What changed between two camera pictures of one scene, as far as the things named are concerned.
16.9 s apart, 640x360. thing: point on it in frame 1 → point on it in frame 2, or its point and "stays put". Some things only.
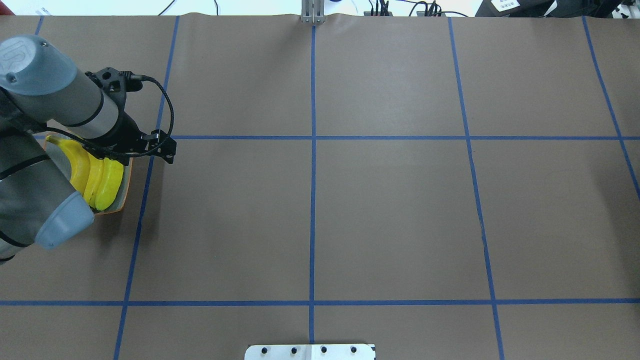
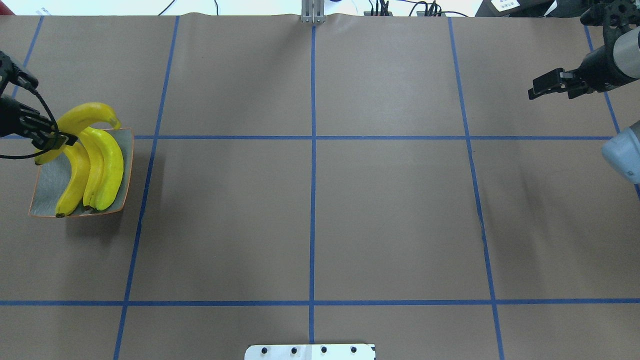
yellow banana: x=96 y=166 stays put
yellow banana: x=80 y=162 stays put
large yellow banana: x=111 y=177 stays put
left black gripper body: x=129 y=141 → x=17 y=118
